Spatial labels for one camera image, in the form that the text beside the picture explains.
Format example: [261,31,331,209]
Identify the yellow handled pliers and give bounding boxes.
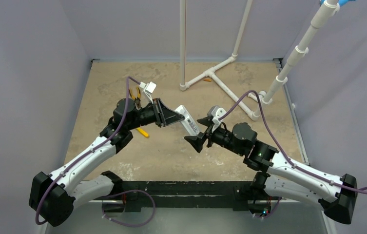
[129,86,141,109]

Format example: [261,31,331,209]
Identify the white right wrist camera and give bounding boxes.
[207,105,227,132]

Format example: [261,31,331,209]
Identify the white universal AC remote control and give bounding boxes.
[175,105,200,136]

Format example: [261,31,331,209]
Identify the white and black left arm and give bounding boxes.
[29,97,185,227]

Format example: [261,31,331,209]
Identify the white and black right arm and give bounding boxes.
[184,117,357,224]

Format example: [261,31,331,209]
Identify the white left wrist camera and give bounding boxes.
[139,81,157,103]

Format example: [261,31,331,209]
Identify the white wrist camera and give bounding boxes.
[139,81,157,103]
[207,105,227,132]

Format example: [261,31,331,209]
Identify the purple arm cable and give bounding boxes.
[35,76,142,226]
[218,90,367,196]

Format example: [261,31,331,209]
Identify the white PVC pipe frame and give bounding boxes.
[179,0,341,122]

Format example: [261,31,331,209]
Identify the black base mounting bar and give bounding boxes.
[90,170,282,214]

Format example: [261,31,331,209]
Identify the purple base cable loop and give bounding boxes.
[101,189,156,228]

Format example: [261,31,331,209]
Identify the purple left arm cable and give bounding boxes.
[35,76,142,226]

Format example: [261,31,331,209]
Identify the yellow handled screwdriver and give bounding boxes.
[136,127,150,138]

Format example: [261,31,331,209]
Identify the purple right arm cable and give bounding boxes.
[218,90,367,196]

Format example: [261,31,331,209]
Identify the aluminium table frame rail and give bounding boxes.
[275,58,310,166]

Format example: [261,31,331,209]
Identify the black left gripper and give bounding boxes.
[127,98,184,131]

